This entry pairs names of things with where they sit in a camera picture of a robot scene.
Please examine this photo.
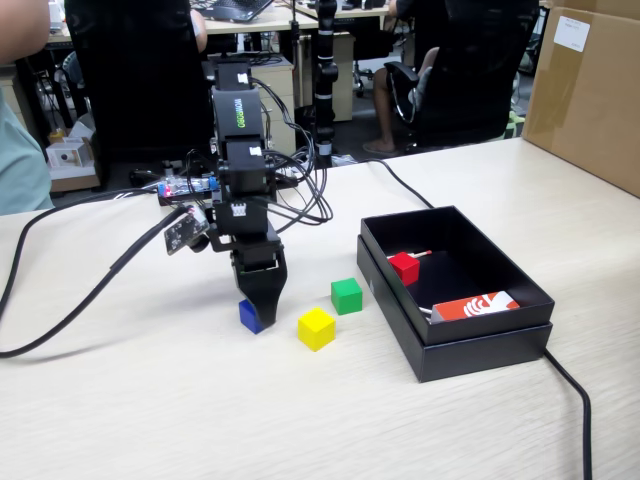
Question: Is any thin black pole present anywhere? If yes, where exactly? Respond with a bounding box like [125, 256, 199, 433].
[288, 0, 302, 109]

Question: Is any black laptop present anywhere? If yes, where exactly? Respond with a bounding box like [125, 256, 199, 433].
[191, 0, 277, 24]

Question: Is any green black checkered mat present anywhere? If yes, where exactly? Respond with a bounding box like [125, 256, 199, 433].
[501, 109, 527, 142]

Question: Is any thick black camera cable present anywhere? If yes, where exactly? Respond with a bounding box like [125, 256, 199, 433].
[0, 187, 195, 359]

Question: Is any white shipping label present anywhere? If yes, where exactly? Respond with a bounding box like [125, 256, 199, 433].
[553, 14, 592, 53]

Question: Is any seated person's bare elbow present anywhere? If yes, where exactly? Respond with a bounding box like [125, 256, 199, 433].
[188, 8, 209, 54]

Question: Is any open white cardboard box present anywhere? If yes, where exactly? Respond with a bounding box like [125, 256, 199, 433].
[45, 135, 100, 193]

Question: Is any green wooden cube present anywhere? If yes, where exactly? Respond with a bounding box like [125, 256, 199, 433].
[330, 277, 364, 316]

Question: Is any blue wooden cube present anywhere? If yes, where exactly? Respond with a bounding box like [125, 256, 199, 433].
[238, 298, 265, 335]

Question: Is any orange white card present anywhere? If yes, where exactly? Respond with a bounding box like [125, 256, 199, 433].
[430, 290, 521, 325]

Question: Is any red wooden cube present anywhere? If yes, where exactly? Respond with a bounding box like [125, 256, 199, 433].
[388, 251, 421, 287]

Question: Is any bare forearm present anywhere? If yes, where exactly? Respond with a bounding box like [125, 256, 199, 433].
[0, 0, 52, 65]

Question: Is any black segmented pole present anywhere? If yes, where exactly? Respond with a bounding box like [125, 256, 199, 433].
[311, 0, 342, 169]

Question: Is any large brown cardboard box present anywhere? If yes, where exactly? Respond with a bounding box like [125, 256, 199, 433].
[521, 0, 640, 199]

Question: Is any black open box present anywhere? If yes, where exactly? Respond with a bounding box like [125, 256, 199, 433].
[355, 234, 554, 384]

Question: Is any thick black table cable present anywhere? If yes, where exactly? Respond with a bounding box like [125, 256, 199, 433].
[362, 158, 594, 480]

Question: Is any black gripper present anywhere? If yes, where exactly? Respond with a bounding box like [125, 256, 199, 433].
[208, 230, 290, 327]

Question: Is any person in teal shirt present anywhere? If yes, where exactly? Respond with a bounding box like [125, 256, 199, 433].
[0, 88, 55, 216]

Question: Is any yellow wooden cube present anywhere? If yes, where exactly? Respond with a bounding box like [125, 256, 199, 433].
[297, 307, 337, 353]

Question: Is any controller board with red LED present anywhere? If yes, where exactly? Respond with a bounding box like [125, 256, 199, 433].
[156, 175, 220, 207]

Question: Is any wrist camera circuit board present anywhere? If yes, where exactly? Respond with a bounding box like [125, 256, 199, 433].
[163, 206, 212, 258]

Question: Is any thin black wire bundle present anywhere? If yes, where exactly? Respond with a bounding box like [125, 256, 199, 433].
[249, 74, 335, 227]

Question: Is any black cardboard box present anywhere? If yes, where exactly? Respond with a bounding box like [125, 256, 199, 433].
[359, 203, 556, 346]

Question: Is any black mesh office chair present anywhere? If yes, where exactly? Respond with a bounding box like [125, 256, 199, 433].
[63, 0, 215, 166]

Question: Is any seated person with bare legs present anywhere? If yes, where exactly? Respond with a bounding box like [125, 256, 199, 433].
[362, 0, 442, 156]

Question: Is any black office chair with armrest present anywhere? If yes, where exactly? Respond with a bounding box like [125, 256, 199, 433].
[383, 0, 542, 151]

